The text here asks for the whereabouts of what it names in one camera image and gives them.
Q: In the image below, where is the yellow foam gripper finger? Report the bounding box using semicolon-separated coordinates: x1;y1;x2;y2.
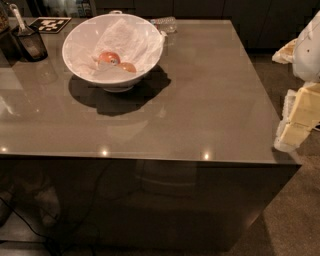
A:
272;39;297;64
274;82;320;152

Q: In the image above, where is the red apple with sticker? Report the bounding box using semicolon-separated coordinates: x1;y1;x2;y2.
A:
98;51;121;65

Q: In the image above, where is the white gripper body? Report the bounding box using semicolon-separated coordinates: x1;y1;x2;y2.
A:
292;11;320;82

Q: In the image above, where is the black floor cable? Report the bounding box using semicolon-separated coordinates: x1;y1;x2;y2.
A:
0;196;61;256

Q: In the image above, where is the white plastic bag liner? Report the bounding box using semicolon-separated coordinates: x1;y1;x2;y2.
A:
71;18;167;78

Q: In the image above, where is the black scoop cup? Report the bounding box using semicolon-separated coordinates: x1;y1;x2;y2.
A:
9;4;48;62

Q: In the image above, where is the orange apple right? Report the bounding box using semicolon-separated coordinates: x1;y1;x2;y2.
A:
118;62;136;73

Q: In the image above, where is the black white marker tag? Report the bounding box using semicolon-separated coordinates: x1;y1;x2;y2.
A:
30;17;71;34

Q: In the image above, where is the white bowl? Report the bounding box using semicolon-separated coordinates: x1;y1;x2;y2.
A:
61;12;165;93

